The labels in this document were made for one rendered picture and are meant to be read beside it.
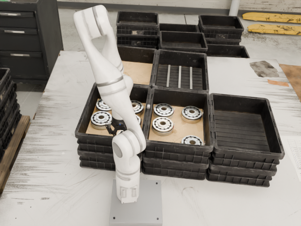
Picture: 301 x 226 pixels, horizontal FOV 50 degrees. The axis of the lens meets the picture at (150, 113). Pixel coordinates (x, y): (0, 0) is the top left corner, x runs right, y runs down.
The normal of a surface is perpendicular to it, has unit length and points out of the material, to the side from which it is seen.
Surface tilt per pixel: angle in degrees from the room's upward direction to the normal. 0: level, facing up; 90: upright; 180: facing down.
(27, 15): 93
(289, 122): 0
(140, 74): 0
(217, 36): 90
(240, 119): 0
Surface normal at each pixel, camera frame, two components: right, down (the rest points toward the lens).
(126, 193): 0.15, 0.65
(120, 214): 0.04, -0.76
